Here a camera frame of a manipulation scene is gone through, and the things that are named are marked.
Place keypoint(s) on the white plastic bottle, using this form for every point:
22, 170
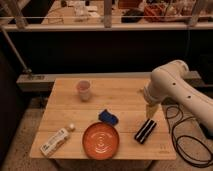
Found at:
56, 140

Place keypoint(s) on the translucent plastic cup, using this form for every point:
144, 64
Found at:
83, 89

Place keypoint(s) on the black object on shelf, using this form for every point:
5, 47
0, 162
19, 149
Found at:
132, 16

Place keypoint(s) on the orange bowl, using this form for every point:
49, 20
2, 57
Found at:
100, 141

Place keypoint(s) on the blue crumpled cloth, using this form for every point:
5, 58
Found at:
107, 117

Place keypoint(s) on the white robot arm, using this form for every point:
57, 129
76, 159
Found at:
168, 81

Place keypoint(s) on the black white striped block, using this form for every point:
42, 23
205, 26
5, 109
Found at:
145, 131

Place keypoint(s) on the grey wall ledge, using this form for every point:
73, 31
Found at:
44, 82

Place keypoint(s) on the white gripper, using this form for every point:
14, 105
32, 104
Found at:
152, 96

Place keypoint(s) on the metal frame rail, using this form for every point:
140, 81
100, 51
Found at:
98, 15

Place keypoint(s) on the red object on shelf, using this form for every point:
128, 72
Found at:
160, 12

